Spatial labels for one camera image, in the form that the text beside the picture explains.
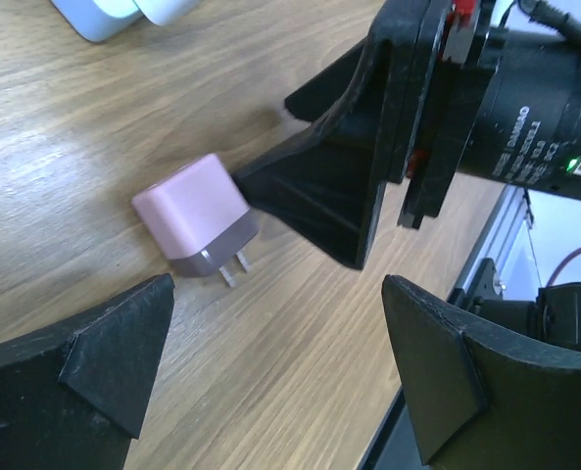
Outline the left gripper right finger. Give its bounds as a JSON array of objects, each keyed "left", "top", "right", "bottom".
[{"left": 381, "top": 275, "right": 581, "bottom": 469}]

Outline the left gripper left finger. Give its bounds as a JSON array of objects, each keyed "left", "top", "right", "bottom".
[{"left": 0, "top": 274, "right": 174, "bottom": 469}]

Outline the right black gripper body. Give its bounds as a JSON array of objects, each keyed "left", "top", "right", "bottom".
[{"left": 367, "top": 1, "right": 501, "bottom": 229}]

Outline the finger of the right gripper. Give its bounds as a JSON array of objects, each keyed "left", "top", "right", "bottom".
[
  {"left": 284, "top": 41, "right": 364, "bottom": 122},
  {"left": 233, "top": 43, "right": 392, "bottom": 269}
]

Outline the pink cube adapter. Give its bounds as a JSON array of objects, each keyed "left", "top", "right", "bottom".
[{"left": 131, "top": 153, "right": 259, "bottom": 287}]

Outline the white cube adapter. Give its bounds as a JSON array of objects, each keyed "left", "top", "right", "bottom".
[{"left": 134, "top": 0, "right": 200, "bottom": 26}]

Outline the blue power strip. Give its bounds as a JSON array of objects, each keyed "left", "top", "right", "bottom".
[{"left": 51, "top": 0, "right": 143, "bottom": 43}]

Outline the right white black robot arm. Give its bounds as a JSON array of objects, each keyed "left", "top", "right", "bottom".
[{"left": 233, "top": 0, "right": 581, "bottom": 269}]

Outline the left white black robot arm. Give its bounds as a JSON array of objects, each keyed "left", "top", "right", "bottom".
[{"left": 0, "top": 274, "right": 581, "bottom": 469}]

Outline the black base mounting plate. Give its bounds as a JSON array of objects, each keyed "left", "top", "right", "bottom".
[{"left": 357, "top": 388, "right": 406, "bottom": 470}]

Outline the aluminium frame rail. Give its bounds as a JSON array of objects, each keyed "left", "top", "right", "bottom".
[{"left": 454, "top": 185, "right": 581, "bottom": 305}]

